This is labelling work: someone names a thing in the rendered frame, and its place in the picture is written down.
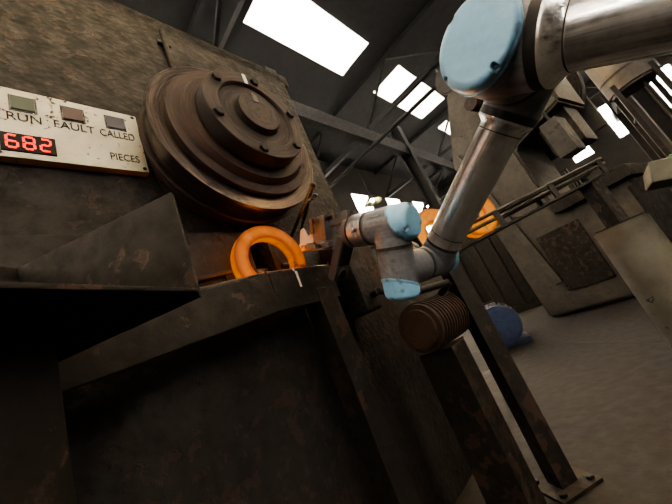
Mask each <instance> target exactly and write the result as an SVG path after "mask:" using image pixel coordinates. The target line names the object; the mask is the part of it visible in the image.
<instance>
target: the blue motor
mask: <svg viewBox="0 0 672 504"><path fill-rule="evenodd" d="M490 304H491V303H490ZM487 306H488V304H487ZM485 308H486V310H487V312H488V314H489V316H490V318H491V319H492V321H493V323H494V325H495V327H496V329H497V330H498V332H499V334H500V336H501V338H502V340H503V342H504V343H505V345H506V347H507V349H510V348H513V347H516V346H519V345H522V344H525V343H527V342H530V341H533V339H532V338H531V336H530V335H529V334H528V333H527V332H526V331H525V332H523V324H522V323H523V322H522V321H521V317H519V314H518V313H517V311H515V310H514V309H513V308H512V307H510V306H508V305H507V304H506V305H505V304H503V303H502V304H500V303H499V302H498V304H496V303H495V302H494V304H493V305H492V304H491V305H490V306H488V307H485Z"/></svg>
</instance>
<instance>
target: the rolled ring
mask: <svg viewBox="0 0 672 504"><path fill-rule="evenodd" d="M259 242H265V243H270V244H272V245H274V246H276V247H278V248H279V249H280V250H281V251H282V252H283V253H284V254H285V256H286V257H287V259H288V262H289V267H290V269H291V268H300V267H306V262H305V258H304V255H303V252H302V251H301V248H300V247H299V245H298V244H297V243H296V241H295V240H294V239H293V238H292V237H291V236H289V235H288V234H287V233H285V232H284V231H282V230H280V229H277V228H274V227H271V226H256V227H252V228H249V229H247V230H246V231H244V232H243V233H242V234H241V235H240V236H239V238H238V239H237V240H236V242H235V243H234V245H233V247H232V250H231V255H230V262H231V267H232V271H233V273H234V275H235V277H236V279H237V278H241V277H245V276H250V275H254V274H257V273H256V272H255V271H254V269H253V268H252V266H251V264H250V262H249V257H248V252H249V248H250V246H252V245H253V244H255V243H259Z"/></svg>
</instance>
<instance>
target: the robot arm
mask: <svg viewBox="0 0 672 504"><path fill-rule="evenodd" d="M670 54H672V0H466V1H465V2H464V3H463V4H462V5H461V7H460V8H459V9H458V10H457V12H456V13H455V15H454V18H453V20H452V22H451V23H450V24H449V25H448V27H447V29H446V31H445V34H444V37H443V40H442V44H441V49H440V58H439V62H440V70H441V74H442V77H443V79H444V81H445V83H446V84H447V85H448V86H449V87H450V88H451V89H453V90H454V91H457V93H459V94H460V95H462V96H465V97H474V98H478V99H481V100H484V102H483V105H482V107H481V109H480V111H479V116H480V119H481V123H480V125H479V127H478V129H477V131H476V133H475V135H474V137H473V140H472V142H471V144H470V146H469V148H468V150H467V152H466V154H465V157H464V159H463V161H462V163H461V165H460V167H459V169H458V171H457V174H456V176H455V178H454V180H453V182H452V184H451V186H450V188H449V191H448V193H447V195H446V197H445V199H444V201H443V203H442V206H441V208H440V210H439V212H438V214H437V216H436V218H435V220H434V223H433V225H432V227H431V229H430V231H429V233H428V235H427V238H426V240H425V242H424V244H423V246H422V247H420V248H415V249H413V244H412V239H414V238H416V237H418V236H419V234H420V232H421V224H422V220H421V216H420V213H419V211H418V209H417V208H416V207H415V206H414V205H413V204H411V203H409V202H402V203H398V204H390V205H387V206H385V207H382V208H378V209H374V210H370V211H367V212H363V213H359V214H357V212H356V210H343V211H342V213H338V214H334V213H327V214H329V215H327V214H325V215H320V216H317V217H314V218H310V219H309V223H310V236H309V235H308V234H307V232H306V230H305V229H301V231H300V245H299V247H300V248H301V251H302V252H307V251H315V250H316V251H319V250H329V249H334V252H333V256H332V261H331V266H330V271H329V275H328V278H329V279H330V280H332V281H333V282H336V281H340V280H344V279H346V278H347V274H348V270H349V265H350V261H351V257H352V253H353V248H354V247H365V246H371V245H375V246H376V252H377V258H378V263H379V269H380V274H381V282H382V285H383V289H384V294H385V297H386V298H387V299H389V300H393V301H401V300H408V299H412V298H415V297H417V296H419V294H420V292H421V291H420V286H421V285H420V283H422V282H425V281H427V280H429V279H432V278H435V277H438V276H443V275H446V274H448V273H449V272H451V271H453V270H454V269H455V268H456V267H457V266H458V264H459V259H460V258H459V256H460V255H459V249H460V247H461V246H462V244H463V242H464V240H465V238H466V237H467V235H468V233H469V231H470V229H471V227H472V226H473V224H474V222H475V220H476V218H477V217H478V215H479V213H480V211H481V209H482V208H483V206H484V204H485V202H486V200H487V199H488V197H489V195H490V193H491V191H492V189H493V188H494V186H495V184H496V182H497V180H498V179H499V177H500V175H501V173H502V171H503V170H504V168H505V166H506V164H507V162H508V161H509V159H510V157H511V155H512V153H513V151H514V150H515V148H516V146H517V144H518V142H519V141H520V139H521V137H522V135H523V134H525V133H527V132H529V131H531V130H533V128H534V126H535V125H536V123H537V121H538V119H539V118H540V116H541V114H542V112H543V110H544V109H545V107H546V105H547V103H548V101H549V99H550V97H551V95H552V93H553V91H554V89H555V87H556V86H557V85H558V84H559V83H560V82H561V81H562V80H563V79H564V78H565V77H566V76H567V75H568V74H570V73H571V72H577V71H582V70H588V69H593V68H599V67H604V66H610V65H615V64H621V63H626V62H631V61H637V60H642V59H648V58H653V57H659V56H664V55H670ZM331 214H332V215H331Z"/></svg>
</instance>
